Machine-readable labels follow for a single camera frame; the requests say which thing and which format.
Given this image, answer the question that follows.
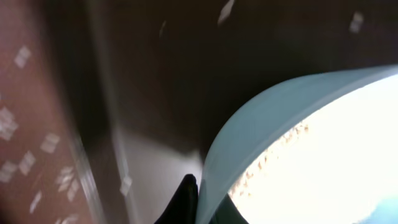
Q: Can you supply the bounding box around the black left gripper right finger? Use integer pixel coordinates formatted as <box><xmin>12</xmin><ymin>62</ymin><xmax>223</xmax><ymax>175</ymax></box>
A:
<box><xmin>209</xmin><ymin>194</ymin><xmax>248</xmax><ymax>224</ymax></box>

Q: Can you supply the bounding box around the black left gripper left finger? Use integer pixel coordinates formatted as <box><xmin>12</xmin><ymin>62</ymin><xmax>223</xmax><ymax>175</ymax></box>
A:
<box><xmin>155</xmin><ymin>174</ymin><xmax>198</xmax><ymax>224</ymax></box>

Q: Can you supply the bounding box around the light blue rice bowl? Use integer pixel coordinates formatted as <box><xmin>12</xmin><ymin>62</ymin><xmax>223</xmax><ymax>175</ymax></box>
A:
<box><xmin>195</xmin><ymin>64</ymin><xmax>398</xmax><ymax>224</ymax></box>

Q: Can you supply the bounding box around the brown serving tray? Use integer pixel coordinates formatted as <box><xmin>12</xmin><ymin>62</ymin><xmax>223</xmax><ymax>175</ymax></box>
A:
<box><xmin>40</xmin><ymin>0</ymin><xmax>397</xmax><ymax>223</ymax></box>

